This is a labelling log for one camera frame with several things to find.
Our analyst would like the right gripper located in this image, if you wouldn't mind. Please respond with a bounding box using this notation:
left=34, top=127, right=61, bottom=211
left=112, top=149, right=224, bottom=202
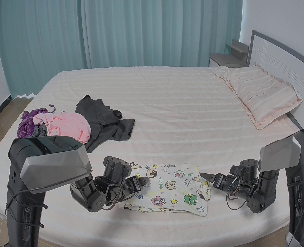
left=212, top=173, right=237, bottom=194

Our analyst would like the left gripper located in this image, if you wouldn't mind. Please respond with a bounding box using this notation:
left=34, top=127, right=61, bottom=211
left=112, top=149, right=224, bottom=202
left=120, top=175, right=144, bottom=199

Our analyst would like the white printed pyjama top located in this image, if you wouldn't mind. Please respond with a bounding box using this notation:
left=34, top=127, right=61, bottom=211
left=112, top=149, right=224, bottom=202
left=120, top=161, right=211, bottom=217

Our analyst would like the bed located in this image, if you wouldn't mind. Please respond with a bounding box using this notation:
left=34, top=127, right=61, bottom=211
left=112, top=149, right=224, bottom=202
left=0, top=30, right=304, bottom=244

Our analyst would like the black garment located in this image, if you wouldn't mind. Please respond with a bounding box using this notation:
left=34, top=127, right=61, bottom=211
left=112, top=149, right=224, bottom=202
left=75, top=95, right=135, bottom=154

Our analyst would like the pink garment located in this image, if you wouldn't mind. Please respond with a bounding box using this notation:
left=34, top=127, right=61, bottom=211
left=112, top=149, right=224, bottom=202
left=33, top=112, right=92, bottom=145

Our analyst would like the pale pink pillow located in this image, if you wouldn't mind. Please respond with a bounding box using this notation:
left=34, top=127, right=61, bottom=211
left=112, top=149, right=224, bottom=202
left=213, top=64, right=303, bottom=130

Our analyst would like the grey garment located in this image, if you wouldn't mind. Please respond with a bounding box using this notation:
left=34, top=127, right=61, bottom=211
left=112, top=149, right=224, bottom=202
left=32, top=126, right=48, bottom=138

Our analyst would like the grey white bedside table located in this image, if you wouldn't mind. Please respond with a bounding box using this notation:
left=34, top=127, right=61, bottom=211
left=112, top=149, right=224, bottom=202
left=210, top=39, right=249, bottom=68

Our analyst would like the purple garment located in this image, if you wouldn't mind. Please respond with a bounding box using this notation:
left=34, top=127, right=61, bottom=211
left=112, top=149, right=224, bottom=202
left=17, top=103, right=56, bottom=138

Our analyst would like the blue-green curtain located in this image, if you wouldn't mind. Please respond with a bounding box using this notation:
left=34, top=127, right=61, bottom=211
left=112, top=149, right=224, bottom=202
left=80, top=0, right=244, bottom=68
left=0, top=0, right=89, bottom=98

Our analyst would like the black cable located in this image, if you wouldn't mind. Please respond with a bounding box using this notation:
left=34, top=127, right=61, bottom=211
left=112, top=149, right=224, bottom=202
left=100, top=192, right=137, bottom=211
left=226, top=189, right=248, bottom=211

